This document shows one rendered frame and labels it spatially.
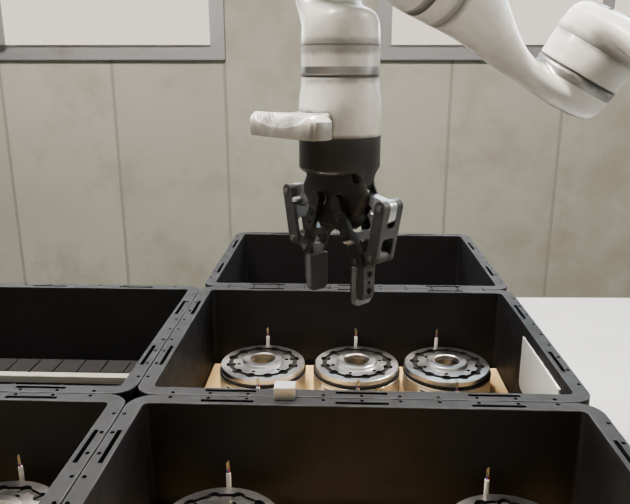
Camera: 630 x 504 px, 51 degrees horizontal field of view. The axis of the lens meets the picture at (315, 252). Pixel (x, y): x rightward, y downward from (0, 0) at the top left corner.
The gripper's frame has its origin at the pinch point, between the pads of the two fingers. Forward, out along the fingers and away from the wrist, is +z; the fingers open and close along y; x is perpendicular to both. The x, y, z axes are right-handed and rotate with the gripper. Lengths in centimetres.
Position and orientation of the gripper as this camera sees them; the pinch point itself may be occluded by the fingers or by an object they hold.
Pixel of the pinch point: (338, 281)
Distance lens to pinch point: 63.9
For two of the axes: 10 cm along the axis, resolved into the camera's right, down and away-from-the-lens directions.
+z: 0.0, 9.6, 2.7
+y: -6.8, -2.0, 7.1
